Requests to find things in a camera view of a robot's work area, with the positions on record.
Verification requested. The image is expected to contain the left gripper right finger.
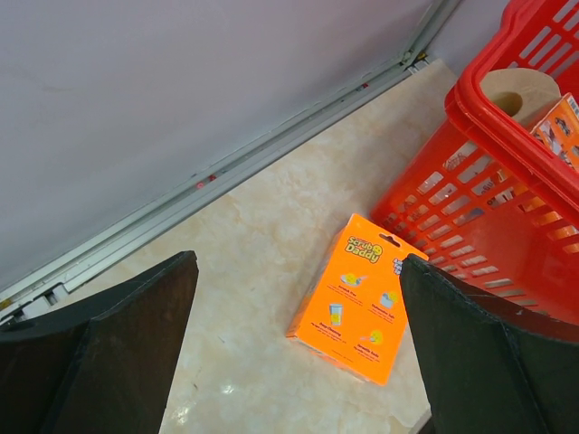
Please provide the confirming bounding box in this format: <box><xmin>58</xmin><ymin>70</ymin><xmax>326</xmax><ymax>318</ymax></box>
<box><xmin>400</xmin><ymin>254</ymin><xmax>578</xmax><ymax>433</ymax></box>

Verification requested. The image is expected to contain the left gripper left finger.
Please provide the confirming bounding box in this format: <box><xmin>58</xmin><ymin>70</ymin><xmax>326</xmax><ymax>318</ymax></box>
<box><xmin>1</xmin><ymin>250</ymin><xmax>198</xmax><ymax>433</ymax></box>

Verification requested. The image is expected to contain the red plastic shopping basket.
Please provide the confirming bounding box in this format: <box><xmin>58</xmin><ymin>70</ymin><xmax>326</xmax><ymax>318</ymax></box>
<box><xmin>370</xmin><ymin>1</ymin><xmax>578</xmax><ymax>323</ymax></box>

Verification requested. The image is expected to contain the orange snack box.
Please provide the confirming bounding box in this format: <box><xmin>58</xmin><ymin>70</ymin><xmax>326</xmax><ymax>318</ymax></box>
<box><xmin>531</xmin><ymin>92</ymin><xmax>578</xmax><ymax>172</ymax></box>

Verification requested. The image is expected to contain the brown paper roll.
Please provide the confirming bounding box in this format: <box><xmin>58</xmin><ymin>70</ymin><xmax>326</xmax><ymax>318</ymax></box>
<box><xmin>480</xmin><ymin>68</ymin><xmax>562</xmax><ymax>127</ymax></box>

